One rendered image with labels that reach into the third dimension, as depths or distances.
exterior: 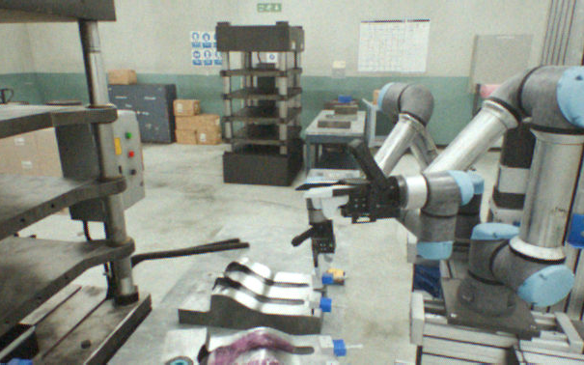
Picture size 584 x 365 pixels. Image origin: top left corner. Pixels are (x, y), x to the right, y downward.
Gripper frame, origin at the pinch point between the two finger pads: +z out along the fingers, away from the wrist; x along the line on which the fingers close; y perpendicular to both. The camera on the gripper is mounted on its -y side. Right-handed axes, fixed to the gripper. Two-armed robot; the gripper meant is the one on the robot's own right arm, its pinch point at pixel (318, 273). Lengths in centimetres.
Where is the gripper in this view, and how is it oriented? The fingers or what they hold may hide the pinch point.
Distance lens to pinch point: 153.7
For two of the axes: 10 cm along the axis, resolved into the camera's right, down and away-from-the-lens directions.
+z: 1.1, 9.8, 1.5
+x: 1.9, -1.7, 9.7
